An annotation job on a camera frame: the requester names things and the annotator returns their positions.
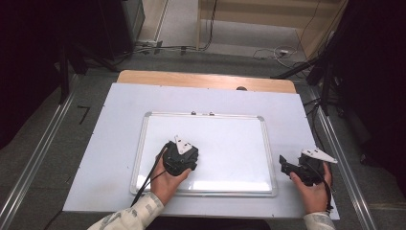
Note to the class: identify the person's right hand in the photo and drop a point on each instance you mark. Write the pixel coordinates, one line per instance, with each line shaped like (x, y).
(312, 196)

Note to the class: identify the white table cover board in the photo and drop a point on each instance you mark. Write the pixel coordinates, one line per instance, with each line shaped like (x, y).
(204, 99)

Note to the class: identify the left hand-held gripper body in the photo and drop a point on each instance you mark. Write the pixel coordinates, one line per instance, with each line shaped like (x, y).
(180, 158)

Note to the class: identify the person's left hand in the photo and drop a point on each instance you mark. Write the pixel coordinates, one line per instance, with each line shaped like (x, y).
(169, 185)

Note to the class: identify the black cabinet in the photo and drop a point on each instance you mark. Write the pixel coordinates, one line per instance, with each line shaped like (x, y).
(123, 25)

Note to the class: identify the black metal stand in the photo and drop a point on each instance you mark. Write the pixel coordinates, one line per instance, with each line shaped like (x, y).
(64, 76)
(322, 70)

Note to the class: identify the person's dark lap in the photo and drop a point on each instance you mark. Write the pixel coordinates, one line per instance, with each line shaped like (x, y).
(210, 224)

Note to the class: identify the aluminium floor rail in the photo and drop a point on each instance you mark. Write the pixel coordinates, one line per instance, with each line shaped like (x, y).
(38, 150)
(344, 166)

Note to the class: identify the silver framed whiteboard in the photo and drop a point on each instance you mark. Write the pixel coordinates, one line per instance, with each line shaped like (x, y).
(230, 143)

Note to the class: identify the dark curtain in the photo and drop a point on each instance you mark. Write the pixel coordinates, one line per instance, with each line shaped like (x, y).
(376, 80)
(25, 64)

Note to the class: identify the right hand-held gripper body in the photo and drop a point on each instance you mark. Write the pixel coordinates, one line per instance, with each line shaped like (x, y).
(311, 169)

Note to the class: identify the light wooden shelf unit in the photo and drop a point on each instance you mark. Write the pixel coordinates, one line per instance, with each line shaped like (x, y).
(271, 16)

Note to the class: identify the wooden table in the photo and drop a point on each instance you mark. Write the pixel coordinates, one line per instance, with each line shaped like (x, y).
(191, 79)

